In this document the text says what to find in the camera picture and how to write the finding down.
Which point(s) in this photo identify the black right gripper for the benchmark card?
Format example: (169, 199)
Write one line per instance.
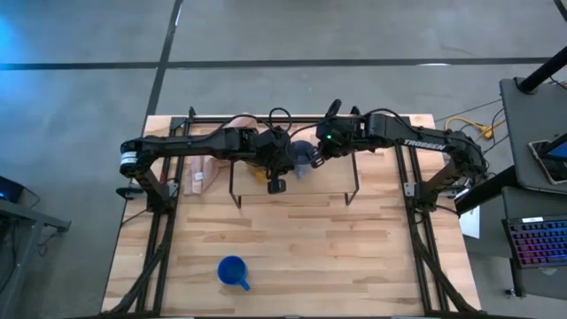
(336, 137)

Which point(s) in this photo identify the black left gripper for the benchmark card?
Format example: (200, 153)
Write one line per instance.
(272, 144)

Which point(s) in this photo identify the grey mug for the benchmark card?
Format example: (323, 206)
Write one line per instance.
(303, 155)

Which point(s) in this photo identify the orange mug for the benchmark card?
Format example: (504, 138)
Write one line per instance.
(259, 175)

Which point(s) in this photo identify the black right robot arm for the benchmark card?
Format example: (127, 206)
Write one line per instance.
(398, 128)

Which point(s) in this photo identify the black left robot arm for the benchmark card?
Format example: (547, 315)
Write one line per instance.
(186, 144)

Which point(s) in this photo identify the pink cloth with white tag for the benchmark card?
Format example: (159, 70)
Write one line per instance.
(206, 170)

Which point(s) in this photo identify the blue mug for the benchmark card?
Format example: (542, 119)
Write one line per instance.
(232, 271)

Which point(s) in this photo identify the white paper sheet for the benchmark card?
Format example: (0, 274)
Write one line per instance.
(469, 223)

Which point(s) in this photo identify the black slanted bar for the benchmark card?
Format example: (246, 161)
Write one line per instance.
(487, 190)

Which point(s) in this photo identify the grey desk top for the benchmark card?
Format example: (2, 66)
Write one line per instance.
(527, 133)

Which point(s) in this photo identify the tablet with brown case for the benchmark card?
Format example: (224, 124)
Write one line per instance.
(549, 159)

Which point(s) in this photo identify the backlit rainbow keyboard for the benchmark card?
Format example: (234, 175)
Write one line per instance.
(538, 241)

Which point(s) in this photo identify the black round pole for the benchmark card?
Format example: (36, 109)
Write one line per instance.
(542, 73)

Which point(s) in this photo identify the grey metal cart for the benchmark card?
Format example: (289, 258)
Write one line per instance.
(26, 217)

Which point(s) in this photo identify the black device with blue light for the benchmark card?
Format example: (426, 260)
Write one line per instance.
(10, 188)

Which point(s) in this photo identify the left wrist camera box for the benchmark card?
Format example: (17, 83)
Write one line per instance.
(277, 186)

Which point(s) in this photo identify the black metal table frame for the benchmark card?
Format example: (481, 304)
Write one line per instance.
(159, 266)

